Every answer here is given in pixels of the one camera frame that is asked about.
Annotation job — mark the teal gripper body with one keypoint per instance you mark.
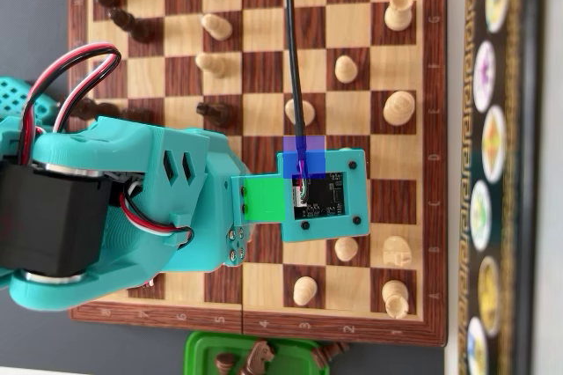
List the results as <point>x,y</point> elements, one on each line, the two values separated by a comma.
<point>218,216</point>

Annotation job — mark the dark wooden pawn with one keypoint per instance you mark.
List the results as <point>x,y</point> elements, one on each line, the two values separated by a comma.
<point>141,114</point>
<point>225,362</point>

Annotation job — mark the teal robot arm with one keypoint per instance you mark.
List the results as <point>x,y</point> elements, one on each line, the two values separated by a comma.
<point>88,146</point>

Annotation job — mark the wooden chess board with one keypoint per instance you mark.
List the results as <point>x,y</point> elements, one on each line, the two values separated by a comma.
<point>303,252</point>

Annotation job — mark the dark wooden chess piece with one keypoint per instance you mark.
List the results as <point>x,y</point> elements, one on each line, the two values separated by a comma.
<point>327,350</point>

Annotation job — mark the dark wooden knight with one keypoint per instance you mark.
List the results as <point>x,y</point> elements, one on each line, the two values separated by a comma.
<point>215,113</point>
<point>260,355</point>

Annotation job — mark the light wooden pawn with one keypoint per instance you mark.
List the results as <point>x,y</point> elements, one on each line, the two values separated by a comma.
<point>211,64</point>
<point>217,27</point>
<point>345,69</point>
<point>309,113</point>
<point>346,249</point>
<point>304,290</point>

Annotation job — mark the dark wooden king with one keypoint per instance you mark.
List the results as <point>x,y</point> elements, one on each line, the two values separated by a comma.
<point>103,111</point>

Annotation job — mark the green plastic tray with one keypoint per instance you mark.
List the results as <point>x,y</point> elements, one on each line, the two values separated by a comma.
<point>202,353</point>

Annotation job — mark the light wooden knight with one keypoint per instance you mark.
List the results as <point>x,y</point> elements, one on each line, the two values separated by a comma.
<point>396,252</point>

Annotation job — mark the dark wooden bishop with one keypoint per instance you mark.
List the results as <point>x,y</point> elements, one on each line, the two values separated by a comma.
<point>132,25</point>

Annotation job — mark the light wooden king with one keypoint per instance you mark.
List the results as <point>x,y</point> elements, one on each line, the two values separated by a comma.
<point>399,107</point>

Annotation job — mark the light wooden rook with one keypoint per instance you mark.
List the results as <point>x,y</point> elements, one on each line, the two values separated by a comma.
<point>398,9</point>
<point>394,299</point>

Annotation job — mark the black gold patterned game box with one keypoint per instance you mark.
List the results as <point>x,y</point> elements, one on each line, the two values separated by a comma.
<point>492,146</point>

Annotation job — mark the teal camera mount with board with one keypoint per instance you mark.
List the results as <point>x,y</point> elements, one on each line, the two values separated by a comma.
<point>358,199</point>

